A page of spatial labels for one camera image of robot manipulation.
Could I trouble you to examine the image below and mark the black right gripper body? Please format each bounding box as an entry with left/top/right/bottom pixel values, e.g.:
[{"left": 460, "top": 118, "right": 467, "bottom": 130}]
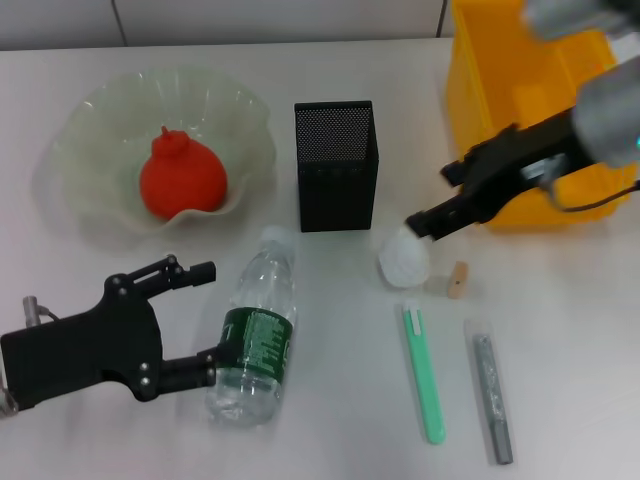
[{"left": 461, "top": 106, "right": 597, "bottom": 222}]

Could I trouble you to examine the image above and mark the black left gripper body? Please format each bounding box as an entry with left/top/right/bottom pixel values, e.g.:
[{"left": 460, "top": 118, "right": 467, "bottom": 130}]
[{"left": 0, "top": 292, "right": 167, "bottom": 409}]

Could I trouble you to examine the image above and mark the white paper ball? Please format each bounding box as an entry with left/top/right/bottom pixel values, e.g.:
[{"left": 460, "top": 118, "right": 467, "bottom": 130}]
[{"left": 376, "top": 226, "right": 432, "bottom": 289}]

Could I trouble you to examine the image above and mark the small wooden block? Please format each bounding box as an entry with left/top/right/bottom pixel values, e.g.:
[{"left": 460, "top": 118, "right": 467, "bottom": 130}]
[{"left": 423, "top": 260, "right": 472, "bottom": 302}]

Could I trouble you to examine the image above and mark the clear green-label water bottle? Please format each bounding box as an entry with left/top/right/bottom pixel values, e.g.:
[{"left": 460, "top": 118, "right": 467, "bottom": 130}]
[{"left": 203, "top": 224, "right": 300, "bottom": 428}]

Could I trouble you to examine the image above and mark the grey pen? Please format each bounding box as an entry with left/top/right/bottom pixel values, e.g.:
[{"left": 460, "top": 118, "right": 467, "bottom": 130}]
[{"left": 461, "top": 318, "right": 516, "bottom": 466}]

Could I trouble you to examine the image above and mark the red-orange toy orange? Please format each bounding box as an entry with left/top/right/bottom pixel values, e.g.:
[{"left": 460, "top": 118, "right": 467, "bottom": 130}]
[{"left": 138, "top": 125, "right": 229, "bottom": 222}]

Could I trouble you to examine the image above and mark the black mesh pen holder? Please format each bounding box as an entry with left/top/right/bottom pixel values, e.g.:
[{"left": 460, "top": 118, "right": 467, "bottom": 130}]
[{"left": 293, "top": 99, "right": 381, "bottom": 234}]

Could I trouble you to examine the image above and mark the translucent wavy fruit plate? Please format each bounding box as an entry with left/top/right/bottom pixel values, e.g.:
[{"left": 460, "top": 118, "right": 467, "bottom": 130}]
[{"left": 31, "top": 66, "right": 279, "bottom": 240}]

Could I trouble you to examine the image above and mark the yellow plastic storage bin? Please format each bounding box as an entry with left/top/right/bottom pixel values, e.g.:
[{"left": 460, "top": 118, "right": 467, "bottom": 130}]
[{"left": 444, "top": 0, "right": 635, "bottom": 232}]

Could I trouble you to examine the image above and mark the left gripper cable with plug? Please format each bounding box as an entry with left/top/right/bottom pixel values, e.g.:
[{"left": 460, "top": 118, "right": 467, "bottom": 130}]
[{"left": 21, "top": 295, "right": 62, "bottom": 327}]

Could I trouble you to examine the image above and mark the gripper cable with plug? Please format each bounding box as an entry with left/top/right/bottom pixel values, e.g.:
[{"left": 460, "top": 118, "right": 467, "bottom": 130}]
[
  {"left": 21, "top": 295, "right": 62, "bottom": 327},
  {"left": 543, "top": 177, "right": 640, "bottom": 213}
]

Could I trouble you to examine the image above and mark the right gripper cable with plug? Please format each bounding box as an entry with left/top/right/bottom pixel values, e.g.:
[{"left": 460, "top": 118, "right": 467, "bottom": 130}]
[{"left": 543, "top": 177, "right": 640, "bottom": 213}]

